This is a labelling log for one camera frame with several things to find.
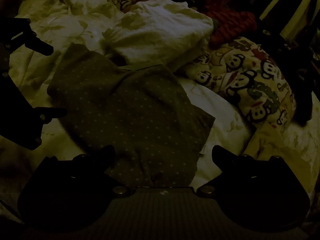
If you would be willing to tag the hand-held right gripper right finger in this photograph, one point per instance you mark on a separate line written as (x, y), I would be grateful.
(218, 156)

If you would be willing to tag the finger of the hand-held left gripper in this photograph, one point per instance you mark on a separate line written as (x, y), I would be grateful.
(37, 43)
(53, 112)

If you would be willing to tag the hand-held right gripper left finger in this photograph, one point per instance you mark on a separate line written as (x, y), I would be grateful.
(108, 156)

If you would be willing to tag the grey polka dot garment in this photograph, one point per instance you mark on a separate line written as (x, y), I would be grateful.
(125, 110)

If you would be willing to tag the white floral bed sheet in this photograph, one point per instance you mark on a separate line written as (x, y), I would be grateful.
(62, 17)

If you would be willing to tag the pale yellow blanket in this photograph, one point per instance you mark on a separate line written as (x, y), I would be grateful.
(280, 155)

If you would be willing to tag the monkey print blanket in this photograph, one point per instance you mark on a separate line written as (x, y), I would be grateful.
(245, 80)

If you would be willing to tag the folded white cloth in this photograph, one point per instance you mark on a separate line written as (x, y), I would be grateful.
(162, 30)

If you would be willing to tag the red striped cloth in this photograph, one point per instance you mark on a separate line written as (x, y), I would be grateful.
(232, 27)

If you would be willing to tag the striped dark cloth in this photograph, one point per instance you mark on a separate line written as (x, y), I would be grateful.
(287, 7)

